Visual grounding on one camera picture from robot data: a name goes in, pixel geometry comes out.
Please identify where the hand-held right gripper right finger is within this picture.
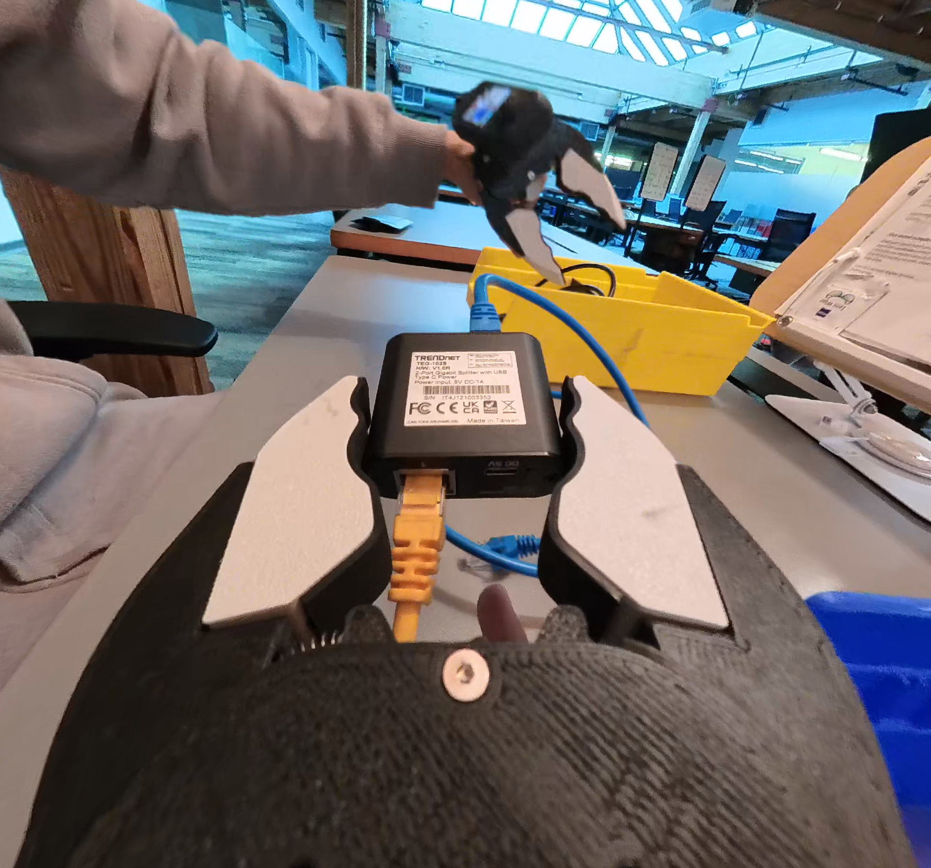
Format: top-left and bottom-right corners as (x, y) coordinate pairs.
(540, 374), (732, 644)

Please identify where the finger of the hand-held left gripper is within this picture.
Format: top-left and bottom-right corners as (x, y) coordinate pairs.
(556, 148), (628, 233)
(504, 206), (567, 287)

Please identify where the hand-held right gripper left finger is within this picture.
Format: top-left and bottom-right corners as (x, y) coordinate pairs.
(201, 375), (395, 636)

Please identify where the blue network cable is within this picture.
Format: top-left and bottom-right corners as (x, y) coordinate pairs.
(444, 273), (652, 580)

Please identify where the yellow network cable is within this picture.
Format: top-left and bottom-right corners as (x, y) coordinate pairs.
(387, 472), (448, 644)

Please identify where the black network splitter box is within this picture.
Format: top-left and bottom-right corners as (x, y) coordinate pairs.
(361, 332), (564, 498)

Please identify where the yellow plastic bin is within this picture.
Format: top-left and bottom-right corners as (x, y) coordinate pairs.
(467, 246), (775, 398)

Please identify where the person's left forearm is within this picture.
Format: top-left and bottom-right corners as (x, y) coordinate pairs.
(0, 0), (449, 218)

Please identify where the neighbouring grey desk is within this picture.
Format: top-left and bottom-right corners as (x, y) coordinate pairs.
(329, 201), (641, 273)

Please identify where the person's left hand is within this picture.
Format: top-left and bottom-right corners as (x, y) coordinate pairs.
(440, 130), (484, 204)

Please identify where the person's right hand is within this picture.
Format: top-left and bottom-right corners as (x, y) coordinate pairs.
(476, 584), (528, 644)

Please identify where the white standing board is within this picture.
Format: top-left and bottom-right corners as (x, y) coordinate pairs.
(640, 142), (679, 204)
(684, 154), (727, 213)

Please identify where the black office chair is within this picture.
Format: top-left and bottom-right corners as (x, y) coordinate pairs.
(756, 208), (817, 264)

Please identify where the thin wooden column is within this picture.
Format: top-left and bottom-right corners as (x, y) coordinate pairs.
(345, 0), (369, 93)

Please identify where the tan document board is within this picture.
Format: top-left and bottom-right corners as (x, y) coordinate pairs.
(749, 137), (931, 389)

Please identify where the white stand base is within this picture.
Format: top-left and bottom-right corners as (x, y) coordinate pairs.
(764, 363), (931, 520)

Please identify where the person's grey hoodie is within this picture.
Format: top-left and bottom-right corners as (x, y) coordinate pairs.
(0, 301), (226, 687)

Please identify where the black chair armrest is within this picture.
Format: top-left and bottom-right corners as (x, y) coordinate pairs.
(7, 300), (219, 362)

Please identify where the blue plastic bin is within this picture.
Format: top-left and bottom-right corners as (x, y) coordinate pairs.
(803, 590), (931, 862)

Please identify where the black monitor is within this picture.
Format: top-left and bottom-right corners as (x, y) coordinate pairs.
(860, 108), (931, 186)

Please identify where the white printed paper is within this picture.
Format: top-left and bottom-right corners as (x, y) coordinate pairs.
(774, 156), (931, 367)

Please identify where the black cable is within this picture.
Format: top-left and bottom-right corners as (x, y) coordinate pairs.
(538, 262), (618, 298)

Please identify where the wide wooden post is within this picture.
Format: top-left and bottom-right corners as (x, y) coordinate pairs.
(0, 0), (213, 398)

